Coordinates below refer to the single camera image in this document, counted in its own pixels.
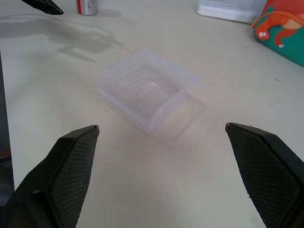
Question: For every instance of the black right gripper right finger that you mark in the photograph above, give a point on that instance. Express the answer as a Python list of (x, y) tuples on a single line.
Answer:
[(266, 171)]

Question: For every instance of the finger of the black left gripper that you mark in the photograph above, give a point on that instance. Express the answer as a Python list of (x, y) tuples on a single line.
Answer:
[(45, 6)]

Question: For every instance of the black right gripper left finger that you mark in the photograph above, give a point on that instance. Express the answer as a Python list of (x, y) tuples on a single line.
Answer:
[(69, 175)]

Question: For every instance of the clear plastic container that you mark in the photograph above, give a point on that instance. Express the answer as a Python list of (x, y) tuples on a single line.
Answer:
[(147, 91)]

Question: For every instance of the red and silver can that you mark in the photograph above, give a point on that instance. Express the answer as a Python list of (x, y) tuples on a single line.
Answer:
[(87, 7)]

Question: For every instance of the green bag with orange dinosaur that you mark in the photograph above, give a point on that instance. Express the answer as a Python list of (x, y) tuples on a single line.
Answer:
[(281, 29)]

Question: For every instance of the white flat box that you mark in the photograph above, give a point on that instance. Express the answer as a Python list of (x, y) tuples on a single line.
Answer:
[(228, 9)]

